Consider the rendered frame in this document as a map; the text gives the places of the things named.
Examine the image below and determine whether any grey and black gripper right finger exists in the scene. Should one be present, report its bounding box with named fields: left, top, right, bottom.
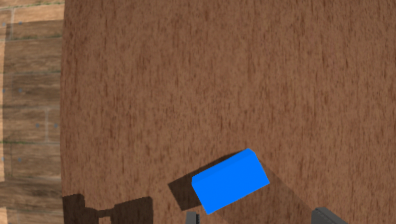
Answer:
left=311, top=207, right=348, bottom=224

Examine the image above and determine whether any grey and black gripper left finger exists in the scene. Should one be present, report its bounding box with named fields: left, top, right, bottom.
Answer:
left=185, top=211, right=200, bottom=224

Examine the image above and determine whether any blue block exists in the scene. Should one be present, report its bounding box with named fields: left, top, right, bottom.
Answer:
left=192, top=149, right=269, bottom=214

